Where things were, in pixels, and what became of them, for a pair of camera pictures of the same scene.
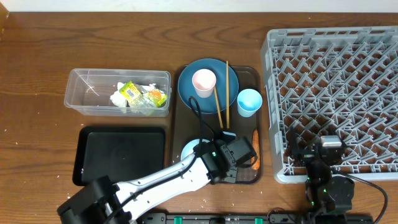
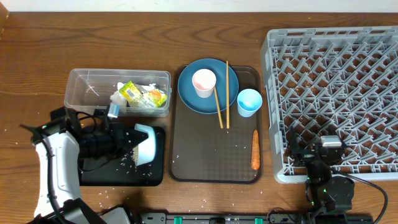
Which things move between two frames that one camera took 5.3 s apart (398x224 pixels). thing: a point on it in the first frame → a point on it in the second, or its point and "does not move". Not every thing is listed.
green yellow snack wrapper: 149,99 does not move
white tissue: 145,89 does not move
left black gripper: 234,180 → 118,135
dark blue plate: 209,104 does not move
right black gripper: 305,156 does not move
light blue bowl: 199,164 → 147,148
